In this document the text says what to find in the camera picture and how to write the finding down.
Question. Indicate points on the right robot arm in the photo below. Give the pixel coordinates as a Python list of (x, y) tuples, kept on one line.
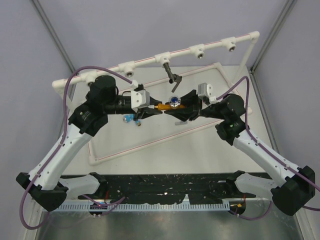
[(289, 187)]

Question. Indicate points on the dark grey lever faucet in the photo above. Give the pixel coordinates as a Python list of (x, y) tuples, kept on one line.
[(173, 78)]

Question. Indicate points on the blue plastic faucet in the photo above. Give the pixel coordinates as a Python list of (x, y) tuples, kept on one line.
[(131, 118)]

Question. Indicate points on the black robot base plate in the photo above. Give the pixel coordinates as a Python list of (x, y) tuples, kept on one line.
[(169, 189)]

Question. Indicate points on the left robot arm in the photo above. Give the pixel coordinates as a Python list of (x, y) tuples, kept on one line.
[(44, 182)]

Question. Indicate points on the silver metal faucet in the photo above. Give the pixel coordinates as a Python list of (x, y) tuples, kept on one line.
[(180, 123)]

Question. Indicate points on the white slotted cable duct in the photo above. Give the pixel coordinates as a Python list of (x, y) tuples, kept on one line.
[(185, 206)]

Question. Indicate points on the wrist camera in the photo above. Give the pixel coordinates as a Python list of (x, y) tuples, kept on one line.
[(206, 94), (139, 98)]

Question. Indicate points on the right aluminium frame post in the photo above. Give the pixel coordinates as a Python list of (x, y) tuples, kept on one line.
[(276, 28)]

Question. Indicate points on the white PVC pipe frame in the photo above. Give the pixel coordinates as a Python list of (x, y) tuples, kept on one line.
[(128, 68)]

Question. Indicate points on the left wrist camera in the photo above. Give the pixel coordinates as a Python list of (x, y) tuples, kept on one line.
[(139, 98)]

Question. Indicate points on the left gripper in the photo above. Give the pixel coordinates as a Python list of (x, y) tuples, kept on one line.
[(145, 112)]

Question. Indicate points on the left aluminium frame post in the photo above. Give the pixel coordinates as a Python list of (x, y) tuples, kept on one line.
[(36, 4)]

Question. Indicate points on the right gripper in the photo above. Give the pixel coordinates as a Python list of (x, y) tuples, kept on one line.
[(184, 114)]

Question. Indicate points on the aluminium frame post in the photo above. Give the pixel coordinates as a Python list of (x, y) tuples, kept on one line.
[(36, 4), (276, 28)]

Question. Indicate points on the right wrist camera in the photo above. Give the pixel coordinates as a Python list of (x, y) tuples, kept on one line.
[(206, 94)]

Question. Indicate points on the orange faucet chrome knob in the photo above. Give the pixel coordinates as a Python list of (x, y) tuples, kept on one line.
[(174, 103)]

